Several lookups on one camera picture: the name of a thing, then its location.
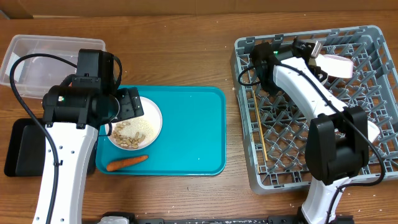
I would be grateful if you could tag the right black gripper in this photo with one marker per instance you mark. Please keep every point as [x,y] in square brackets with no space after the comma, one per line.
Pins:
[316,71]

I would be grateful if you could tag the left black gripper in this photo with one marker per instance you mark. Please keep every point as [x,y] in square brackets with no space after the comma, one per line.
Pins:
[130,102]

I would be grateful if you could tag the white bowl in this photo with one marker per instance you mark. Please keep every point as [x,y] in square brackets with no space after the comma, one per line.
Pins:
[335,66]

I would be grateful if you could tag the wooden chopstick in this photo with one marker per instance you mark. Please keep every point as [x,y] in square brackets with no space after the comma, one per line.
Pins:
[261,136]

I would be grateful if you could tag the white cup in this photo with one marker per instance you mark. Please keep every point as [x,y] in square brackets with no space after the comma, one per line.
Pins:
[373,131]

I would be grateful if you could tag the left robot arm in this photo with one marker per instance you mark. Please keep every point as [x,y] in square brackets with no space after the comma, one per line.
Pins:
[74,111]

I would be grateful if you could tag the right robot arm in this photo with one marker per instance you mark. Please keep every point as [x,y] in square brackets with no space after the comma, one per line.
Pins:
[336,146]

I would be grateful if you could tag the grey dishwasher rack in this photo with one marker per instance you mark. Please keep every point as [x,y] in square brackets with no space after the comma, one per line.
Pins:
[373,87]

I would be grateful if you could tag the pile of white rice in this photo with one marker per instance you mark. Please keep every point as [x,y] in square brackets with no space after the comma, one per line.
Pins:
[140,126]

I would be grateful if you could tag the white plate with food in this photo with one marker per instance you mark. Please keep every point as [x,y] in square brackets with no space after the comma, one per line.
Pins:
[153,115]

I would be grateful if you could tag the pile of peanut shells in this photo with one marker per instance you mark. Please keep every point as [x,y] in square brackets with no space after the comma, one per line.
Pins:
[126,137]

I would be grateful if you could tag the orange carrot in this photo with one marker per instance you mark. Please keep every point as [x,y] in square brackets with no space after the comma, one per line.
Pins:
[116,165]

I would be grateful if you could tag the teal serving tray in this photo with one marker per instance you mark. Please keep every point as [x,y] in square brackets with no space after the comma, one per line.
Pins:
[192,140]

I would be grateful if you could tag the clear plastic storage bin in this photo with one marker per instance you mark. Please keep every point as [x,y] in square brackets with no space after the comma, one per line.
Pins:
[35,76]

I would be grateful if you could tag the black plastic tray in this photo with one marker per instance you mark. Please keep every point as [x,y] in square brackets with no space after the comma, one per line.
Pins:
[26,151]

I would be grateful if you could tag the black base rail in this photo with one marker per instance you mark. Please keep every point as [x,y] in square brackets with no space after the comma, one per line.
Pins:
[130,218]

